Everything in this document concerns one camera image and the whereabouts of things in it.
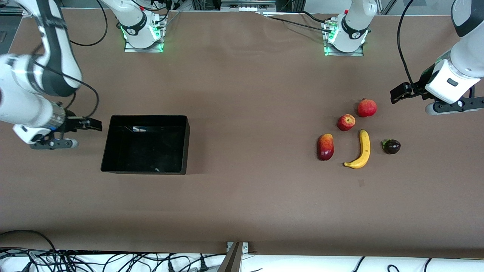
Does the black rectangular plastic box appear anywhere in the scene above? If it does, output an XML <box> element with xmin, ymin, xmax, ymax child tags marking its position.
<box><xmin>101</xmin><ymin>115</ymin><xmax>191</xmax><ymax>175</ymax></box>

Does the small red apple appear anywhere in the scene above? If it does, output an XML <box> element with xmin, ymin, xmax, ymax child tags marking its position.
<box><xmin>337</xmin><ymin>114</ymin><xmax>356</xmax><ymax>132</ymax></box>

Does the yellow banana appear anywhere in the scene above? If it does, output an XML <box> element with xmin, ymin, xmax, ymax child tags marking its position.
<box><xmin>343</xmin><ymin>129</ymin><xmax>371</xmax><ymax>169</ymax></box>

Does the round red pomegranate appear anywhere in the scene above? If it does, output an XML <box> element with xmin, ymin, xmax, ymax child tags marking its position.
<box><xmin>357</xmin><ymin>98</ymin><xmax>378</xmax><ymax>118</ymax></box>

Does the dark purple eggplant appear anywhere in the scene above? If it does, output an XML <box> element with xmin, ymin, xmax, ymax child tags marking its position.
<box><xmin>381</xmin><ymin>139</ymin><xmax>401</xmax><ymax>155</ymax></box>

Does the red yellow mango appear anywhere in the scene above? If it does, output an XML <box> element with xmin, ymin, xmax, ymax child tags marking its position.
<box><xmin>317</xmin><ymin>133</ymin><xmax>335</xmax><ymax>161</ymax></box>

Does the brown table cover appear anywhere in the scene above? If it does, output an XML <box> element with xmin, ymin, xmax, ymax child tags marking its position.
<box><xmin>0</xmin><ymin>8</ymin><xmax>484</xmax><ymax>259</ymax></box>

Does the white power strip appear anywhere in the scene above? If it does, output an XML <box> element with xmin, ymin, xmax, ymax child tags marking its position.
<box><xmin>221</xmin><ymin>0</ymin><xmax>276</xmax><ymax>12</ymax></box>

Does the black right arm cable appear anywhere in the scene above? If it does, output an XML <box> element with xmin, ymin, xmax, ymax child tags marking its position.
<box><xmin>32</xmin><ymin>0</ymin><xmax>109</xmax><ymax>119</ymax></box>

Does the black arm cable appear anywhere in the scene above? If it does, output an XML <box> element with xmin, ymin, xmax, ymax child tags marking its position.
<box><xmin>32</xmin><ymin>0</ymin><xmax>109</xmax><ymax>119</ymax></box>
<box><xmin>397</xmin><ymin>0</ymin><xmax>420</xmax><ymax>93</ymax></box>

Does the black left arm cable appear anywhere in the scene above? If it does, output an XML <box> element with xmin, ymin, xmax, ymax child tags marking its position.
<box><xmin>397</xmin><ymin>0</ymin><xmax>420</xmax><ymax>93</ymax></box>

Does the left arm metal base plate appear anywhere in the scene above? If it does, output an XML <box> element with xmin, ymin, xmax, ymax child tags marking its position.
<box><xmin>323</xmin><ymin>19</ymin><xmax>365</xmax><ymax>57</ymax></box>

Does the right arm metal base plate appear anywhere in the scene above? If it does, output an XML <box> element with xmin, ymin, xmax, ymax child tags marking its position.
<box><xmin>123</xmin><ymin>13</ymin><xmax>167</xmax><ymax>53</ymax></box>

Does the black cable on table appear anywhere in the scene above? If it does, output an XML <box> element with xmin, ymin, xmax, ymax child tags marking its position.
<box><xmin>265</xmin><ymin>11</ymin><xmax>335</xmax><ymax>31</ymax></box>

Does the aluminium profile post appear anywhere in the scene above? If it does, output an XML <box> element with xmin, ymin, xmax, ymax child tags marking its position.
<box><xmin>217</xmin><ymin>242</ymin><xmax>249</xmax><ymax>272</ymax></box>

